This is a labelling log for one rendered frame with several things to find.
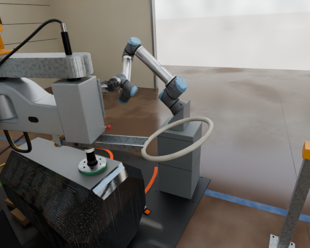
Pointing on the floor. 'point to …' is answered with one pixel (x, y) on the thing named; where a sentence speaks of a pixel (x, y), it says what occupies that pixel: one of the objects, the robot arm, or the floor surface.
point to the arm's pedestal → (189, 165)
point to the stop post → (297, 196)
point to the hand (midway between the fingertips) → (99, 90)
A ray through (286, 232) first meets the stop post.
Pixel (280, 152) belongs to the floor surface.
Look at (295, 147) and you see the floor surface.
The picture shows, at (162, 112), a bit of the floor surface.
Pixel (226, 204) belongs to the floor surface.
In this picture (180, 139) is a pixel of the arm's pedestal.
